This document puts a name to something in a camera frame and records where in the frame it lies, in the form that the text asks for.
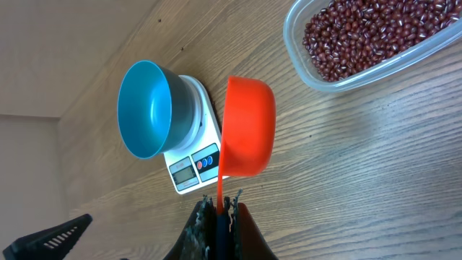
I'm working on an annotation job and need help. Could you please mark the white digital kitchen scale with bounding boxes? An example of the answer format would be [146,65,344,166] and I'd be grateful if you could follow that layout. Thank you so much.
[164,75,221,194]

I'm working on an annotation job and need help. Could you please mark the red adzuki beans in container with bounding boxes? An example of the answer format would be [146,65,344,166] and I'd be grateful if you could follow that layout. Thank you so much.
[302,0,461,82]

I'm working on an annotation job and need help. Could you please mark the clear plastic bean container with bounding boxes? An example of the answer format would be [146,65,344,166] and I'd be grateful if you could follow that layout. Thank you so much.
[283,0,461,92]

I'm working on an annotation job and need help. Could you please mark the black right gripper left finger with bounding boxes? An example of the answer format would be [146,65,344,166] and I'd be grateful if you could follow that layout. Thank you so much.
[164,200,217,260]

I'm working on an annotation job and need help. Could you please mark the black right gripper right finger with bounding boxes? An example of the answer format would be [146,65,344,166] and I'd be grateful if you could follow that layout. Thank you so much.
[230,202,278,260]

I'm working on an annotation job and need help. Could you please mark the red measuring scoop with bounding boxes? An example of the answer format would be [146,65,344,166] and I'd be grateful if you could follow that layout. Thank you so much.
[217,76,276,215]

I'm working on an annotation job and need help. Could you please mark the blue plastic bowl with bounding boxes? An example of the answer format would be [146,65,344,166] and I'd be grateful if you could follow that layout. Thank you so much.
[117,60,194,159]

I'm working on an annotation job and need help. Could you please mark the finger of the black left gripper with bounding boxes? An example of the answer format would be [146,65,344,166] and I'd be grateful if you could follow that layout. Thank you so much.
[3,214,92,260]

